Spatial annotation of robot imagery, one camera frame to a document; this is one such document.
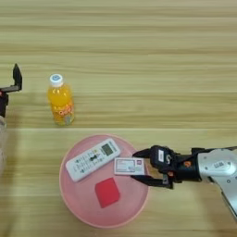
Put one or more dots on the white remote control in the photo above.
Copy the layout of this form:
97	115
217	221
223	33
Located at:
92	159

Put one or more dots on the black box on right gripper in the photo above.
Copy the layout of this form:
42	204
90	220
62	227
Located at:
162	159

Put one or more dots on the white and red card box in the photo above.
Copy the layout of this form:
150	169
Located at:
129	166

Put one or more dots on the red cube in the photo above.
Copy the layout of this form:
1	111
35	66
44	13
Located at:
107	193

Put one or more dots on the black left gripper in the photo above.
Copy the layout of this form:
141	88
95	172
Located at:
3	102

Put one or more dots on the orange juice bottle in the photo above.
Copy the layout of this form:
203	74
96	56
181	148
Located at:
61	105

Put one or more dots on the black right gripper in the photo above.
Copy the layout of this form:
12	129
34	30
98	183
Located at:
186	169

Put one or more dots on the pink round plate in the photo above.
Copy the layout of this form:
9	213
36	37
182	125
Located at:
83	203

